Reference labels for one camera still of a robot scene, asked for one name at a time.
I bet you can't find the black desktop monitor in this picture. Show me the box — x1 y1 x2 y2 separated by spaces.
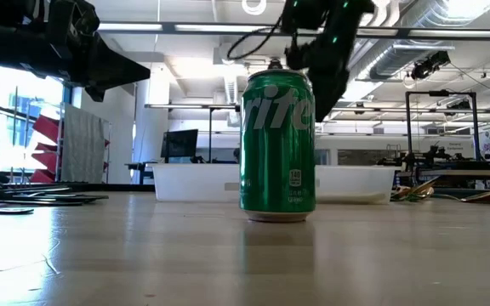
161 128 199 165

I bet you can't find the black ceiling-mounted camera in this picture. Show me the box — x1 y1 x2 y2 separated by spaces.
410 50 453 82

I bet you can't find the overhead light bar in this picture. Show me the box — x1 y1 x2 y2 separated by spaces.
98 21 490 40

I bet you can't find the clear plastic cutlery organizer tray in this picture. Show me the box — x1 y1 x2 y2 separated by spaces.
151 163 399 205

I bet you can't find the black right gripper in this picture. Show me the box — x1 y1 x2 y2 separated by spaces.
287 40 351 122

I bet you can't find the black metal gantry frame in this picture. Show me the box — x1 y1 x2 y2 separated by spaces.
404 89 479 171

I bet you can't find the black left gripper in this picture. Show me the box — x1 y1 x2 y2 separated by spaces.
23 0 151 103

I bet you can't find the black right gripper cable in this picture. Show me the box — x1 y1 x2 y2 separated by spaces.
226 16 289 60

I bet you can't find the white ceiling ring fixture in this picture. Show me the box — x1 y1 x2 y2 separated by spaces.
241 0 268 16

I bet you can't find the black metal fork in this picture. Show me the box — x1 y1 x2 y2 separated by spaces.
0 206 36 216
0 195 85 207
0 185 72 196
13 193 111 203

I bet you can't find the green Sprite soda can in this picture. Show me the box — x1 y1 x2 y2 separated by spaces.
239 69 317 224

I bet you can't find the gray hanging cloth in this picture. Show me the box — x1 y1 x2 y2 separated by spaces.
60 103 111 184

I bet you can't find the black aluminium table frame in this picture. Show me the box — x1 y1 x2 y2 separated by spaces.
0 181 157 192

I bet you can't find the red storage bin rack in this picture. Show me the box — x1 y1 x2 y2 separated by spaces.
30 113 66 184

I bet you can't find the silver ventilation duct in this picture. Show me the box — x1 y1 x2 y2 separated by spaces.
349 0 490 82

